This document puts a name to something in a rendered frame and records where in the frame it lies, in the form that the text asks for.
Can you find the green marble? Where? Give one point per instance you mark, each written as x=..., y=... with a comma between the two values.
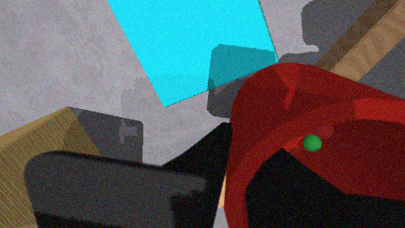
x=312, y=143

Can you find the light wooden plank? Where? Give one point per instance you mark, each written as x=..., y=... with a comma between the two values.
x=371, y=37

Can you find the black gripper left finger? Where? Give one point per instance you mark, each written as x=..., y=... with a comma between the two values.
x=86, y=191

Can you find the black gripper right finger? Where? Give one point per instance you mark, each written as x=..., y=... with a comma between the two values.
x=285, y=193

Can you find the dark red cup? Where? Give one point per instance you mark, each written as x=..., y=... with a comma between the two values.
x=278, y=106

